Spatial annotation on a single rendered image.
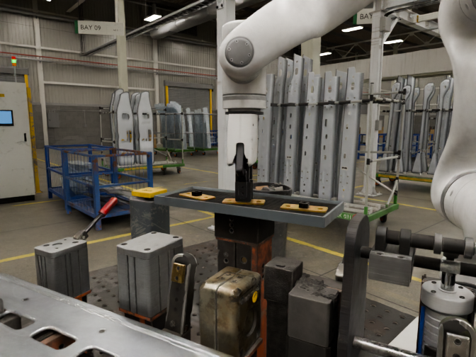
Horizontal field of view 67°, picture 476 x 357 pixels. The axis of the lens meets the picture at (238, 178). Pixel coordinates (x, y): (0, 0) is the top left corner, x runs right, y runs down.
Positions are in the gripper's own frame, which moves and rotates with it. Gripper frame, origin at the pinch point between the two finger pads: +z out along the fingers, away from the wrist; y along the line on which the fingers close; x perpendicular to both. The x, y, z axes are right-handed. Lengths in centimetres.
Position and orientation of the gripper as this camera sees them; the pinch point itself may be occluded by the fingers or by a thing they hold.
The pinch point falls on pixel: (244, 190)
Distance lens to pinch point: 71.5
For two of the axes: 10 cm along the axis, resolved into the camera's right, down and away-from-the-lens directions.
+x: 9.9, 0.2, -1.7
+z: 0.0, 9.9, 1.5
